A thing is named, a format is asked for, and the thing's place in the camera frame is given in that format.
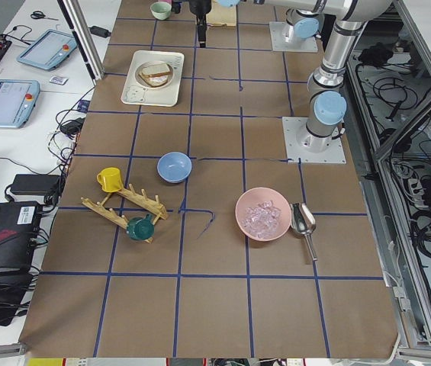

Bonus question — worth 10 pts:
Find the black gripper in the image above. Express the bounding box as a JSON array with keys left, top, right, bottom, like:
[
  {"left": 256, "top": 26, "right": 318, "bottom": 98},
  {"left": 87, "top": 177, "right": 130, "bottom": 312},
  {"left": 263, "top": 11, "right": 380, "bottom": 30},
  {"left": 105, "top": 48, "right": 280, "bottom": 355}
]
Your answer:
[{"left": 188, "top": 0, "right": 211, "bottom": 48}]

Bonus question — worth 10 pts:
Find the bread slice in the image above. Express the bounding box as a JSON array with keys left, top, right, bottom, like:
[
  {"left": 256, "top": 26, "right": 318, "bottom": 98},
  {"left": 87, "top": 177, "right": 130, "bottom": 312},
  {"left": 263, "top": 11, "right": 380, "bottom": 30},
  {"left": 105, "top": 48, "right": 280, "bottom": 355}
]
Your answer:
[
  {"left": 140, "top": 75, "right": 171, "bottom": 88},
  {"left": 140, "top": 63, "right": 172, "bottom": 78}
]

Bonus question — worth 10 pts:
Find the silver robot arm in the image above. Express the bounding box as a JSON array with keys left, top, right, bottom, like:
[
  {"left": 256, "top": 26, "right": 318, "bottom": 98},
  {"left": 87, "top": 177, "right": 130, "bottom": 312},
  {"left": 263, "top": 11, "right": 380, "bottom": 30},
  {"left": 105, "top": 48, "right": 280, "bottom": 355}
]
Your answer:
[
  {"left": 256, "top": 0, "right": 391, "bottom": 95},
  {"left": 283, "top": 8, "right": 320, "bottom": 42}
]

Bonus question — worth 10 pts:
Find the bread slice on plate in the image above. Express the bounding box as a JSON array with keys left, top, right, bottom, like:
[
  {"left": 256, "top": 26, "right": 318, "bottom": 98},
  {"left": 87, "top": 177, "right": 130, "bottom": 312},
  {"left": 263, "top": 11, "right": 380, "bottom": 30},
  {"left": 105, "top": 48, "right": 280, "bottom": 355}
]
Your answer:
[{"left": 140, "top": 75, "right": 171, "bottom": 88}]

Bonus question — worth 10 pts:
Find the wooden cutting board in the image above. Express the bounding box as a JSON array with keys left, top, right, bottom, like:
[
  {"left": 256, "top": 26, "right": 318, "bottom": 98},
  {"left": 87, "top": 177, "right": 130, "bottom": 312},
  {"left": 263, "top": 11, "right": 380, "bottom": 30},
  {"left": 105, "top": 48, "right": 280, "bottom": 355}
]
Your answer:
[{"left": 206, "top": 2, "right": 237, "bottom": 27}]

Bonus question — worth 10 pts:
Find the green bowl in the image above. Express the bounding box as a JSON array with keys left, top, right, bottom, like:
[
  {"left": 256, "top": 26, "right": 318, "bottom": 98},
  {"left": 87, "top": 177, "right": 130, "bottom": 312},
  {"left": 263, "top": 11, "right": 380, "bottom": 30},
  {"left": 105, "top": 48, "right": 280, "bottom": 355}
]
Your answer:
[{"left": 150, "top": 1, "right": 172, "bottom": 21}]

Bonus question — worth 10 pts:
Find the cream bear tray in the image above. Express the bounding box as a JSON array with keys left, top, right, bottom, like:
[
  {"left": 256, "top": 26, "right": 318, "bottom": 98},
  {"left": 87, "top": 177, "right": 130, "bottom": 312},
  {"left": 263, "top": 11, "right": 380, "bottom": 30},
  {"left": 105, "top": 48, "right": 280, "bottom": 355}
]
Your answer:
[{"left": 121, "top": 50, "right": 185, "bottom": 107}]

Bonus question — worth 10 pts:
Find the black power adapter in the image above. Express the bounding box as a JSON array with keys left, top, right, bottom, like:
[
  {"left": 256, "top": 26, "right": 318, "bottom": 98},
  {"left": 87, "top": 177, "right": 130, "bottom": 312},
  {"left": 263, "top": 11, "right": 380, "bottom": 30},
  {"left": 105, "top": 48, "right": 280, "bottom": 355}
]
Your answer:
[{"left": 89, "top": 26, "right": 111, "bottom": 38}]

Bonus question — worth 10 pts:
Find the far teach pendant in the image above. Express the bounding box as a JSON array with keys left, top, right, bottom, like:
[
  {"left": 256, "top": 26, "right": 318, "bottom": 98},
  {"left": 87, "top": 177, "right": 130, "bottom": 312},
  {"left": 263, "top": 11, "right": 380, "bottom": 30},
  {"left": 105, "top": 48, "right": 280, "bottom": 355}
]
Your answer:
[{"left": 17, "top": 29, "right": 77, "bottom": 70}]

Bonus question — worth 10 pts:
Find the teach pendant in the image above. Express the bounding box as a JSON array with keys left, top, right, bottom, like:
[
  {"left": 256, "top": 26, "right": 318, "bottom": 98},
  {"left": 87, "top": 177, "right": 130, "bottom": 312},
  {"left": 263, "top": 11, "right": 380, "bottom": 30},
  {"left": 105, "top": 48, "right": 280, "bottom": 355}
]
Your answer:
[
  {"left": 17, "top": 29, "right": 77, "bottom": 70},
  {"left": 0, "top": 79, "right": 40, "bottom": 129}
]

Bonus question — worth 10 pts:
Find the blue bowl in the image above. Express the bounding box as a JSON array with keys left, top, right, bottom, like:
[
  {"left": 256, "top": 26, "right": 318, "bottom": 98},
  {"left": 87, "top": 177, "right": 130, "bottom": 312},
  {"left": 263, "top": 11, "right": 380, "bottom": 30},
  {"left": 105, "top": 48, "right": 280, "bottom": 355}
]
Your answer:
[{"left": 157, "top": 152, "right": 192, "bottom": 183}]

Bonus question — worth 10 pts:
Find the yellow cup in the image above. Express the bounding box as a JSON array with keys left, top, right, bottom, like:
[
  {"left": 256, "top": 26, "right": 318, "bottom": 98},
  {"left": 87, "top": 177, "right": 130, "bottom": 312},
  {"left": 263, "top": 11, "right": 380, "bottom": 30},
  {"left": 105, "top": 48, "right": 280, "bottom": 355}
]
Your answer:
[{"left": 96, "top": 167, "right": 124, "bottom": 193}]

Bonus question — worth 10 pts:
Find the wooden rack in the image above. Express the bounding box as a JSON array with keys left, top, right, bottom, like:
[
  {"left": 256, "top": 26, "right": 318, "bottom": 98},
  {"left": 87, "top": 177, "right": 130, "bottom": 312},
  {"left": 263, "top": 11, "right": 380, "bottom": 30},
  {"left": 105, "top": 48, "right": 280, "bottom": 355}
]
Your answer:
[{"left": 80, "top": 182, "right": 170, "bottom": 245}]

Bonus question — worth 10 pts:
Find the near teach pendant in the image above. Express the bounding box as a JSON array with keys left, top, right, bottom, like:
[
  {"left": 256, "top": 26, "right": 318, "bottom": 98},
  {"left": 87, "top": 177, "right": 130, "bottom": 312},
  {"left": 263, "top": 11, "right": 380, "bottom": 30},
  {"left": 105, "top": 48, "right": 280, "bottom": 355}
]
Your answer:
[{"left": 0, "top": 79, "right": 40, "bottom": 129}]

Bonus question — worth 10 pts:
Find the pink bowl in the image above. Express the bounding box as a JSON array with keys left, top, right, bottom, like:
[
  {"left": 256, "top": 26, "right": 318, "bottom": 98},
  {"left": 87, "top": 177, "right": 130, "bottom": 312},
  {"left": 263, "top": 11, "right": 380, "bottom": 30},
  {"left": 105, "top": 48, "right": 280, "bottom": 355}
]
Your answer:
[{"left": 235, "top": 187, "right": 291, "bottom": 241}]

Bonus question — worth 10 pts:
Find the dark green cup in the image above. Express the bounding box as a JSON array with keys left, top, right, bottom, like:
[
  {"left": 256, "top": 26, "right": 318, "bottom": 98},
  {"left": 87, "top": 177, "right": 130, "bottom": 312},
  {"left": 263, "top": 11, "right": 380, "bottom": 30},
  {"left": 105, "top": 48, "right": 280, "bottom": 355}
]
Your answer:
[{"left": 126, "top": 213, "right": 154, "bottom": 242}]

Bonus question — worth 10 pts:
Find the metal scoop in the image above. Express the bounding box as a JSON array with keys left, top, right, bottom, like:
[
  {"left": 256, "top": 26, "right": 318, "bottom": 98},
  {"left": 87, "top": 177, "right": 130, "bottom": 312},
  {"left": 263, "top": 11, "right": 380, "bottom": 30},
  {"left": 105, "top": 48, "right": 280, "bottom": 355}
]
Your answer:
[{"left": 290, "top": 202, "right": 317, "bottom": 262}]

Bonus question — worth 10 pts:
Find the black power brick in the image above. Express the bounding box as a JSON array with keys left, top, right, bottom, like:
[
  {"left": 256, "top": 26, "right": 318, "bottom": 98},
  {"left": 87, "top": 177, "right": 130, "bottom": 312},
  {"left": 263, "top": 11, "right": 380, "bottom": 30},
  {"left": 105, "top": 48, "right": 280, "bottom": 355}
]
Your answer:
[{"left": 5, "top": 174, "right": 61, "bottom": 201}]

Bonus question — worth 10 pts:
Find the black computer box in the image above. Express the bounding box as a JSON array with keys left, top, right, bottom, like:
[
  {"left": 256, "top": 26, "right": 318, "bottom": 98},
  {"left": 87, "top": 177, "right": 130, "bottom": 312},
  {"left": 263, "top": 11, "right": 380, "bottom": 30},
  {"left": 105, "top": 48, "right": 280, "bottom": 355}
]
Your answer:
[{"left": 0, "top": 201, "right": 43, "bottom": 284}]

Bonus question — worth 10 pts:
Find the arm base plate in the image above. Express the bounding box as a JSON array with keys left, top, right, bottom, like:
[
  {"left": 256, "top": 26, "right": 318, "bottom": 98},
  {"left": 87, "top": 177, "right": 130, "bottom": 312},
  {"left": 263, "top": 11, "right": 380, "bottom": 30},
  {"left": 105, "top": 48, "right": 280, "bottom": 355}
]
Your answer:
[
  {"left": 282, "top": 117, "right": 346, "bottom": 164},
  {"left": 269, "top": 21, "right": 318, "bottom": 53}
]

